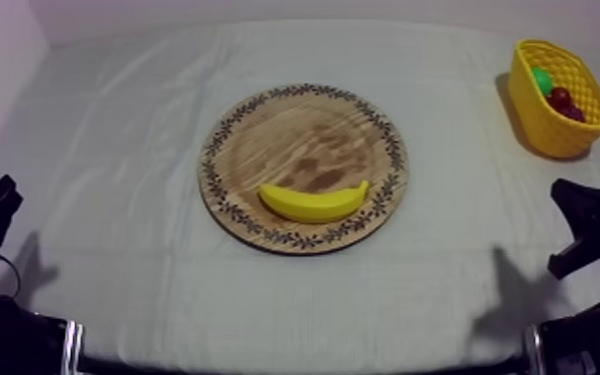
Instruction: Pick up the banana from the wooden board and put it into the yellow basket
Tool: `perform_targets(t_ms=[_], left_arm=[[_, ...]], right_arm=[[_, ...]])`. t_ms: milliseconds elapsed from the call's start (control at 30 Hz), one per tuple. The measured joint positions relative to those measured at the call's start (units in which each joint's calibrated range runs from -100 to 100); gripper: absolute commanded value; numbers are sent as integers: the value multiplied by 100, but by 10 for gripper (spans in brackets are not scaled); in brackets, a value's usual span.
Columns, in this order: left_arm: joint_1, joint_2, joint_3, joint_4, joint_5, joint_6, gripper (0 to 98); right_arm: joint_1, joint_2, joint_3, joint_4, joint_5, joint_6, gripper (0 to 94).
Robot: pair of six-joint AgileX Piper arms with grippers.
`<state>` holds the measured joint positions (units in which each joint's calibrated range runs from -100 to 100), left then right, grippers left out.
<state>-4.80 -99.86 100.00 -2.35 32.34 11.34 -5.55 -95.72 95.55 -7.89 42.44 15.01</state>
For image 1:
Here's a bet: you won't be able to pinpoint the small red fruit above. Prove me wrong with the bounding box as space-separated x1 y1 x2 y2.
547 86 574 113

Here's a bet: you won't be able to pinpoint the purple toy grapes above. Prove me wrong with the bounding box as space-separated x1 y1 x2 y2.
561 104 587 125

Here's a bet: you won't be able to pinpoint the green toy pear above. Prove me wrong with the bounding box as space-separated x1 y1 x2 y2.
530 66 554 97

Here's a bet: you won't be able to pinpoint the yellow toy banana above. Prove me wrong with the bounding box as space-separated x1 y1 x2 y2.
257 179 371 225

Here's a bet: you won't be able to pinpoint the round wooden board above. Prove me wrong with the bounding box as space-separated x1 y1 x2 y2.
196 82 411 256

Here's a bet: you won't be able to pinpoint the silver metal bar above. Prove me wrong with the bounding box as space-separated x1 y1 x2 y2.
62 319 86 375

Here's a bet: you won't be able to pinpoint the yellow plastic basket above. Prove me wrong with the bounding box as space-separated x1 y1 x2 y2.
506 38 600 160

